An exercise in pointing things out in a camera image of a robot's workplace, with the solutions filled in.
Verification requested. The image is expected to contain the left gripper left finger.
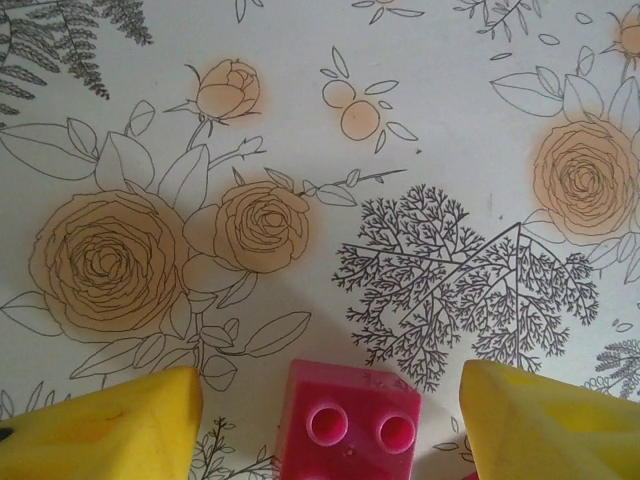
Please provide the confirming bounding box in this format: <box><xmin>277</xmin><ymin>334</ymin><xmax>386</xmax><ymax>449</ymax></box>
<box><xmin>0</xmin><ymin>366</ymin><xmax>204</xmax><ymax>480</ymax></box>

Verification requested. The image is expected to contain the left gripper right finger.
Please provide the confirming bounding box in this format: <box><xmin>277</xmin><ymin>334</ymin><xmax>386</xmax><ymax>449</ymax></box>
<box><xmin>458</xmin><ymin>358</ymin><xmax>640</xmax><ymax>480</ymax></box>

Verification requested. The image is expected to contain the floral patterned table cover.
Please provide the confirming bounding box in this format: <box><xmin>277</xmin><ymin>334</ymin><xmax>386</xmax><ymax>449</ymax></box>
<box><xmin>0</xmin><ymin>0</ymin><xmax>640</xmax><ymax>480</ymax></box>

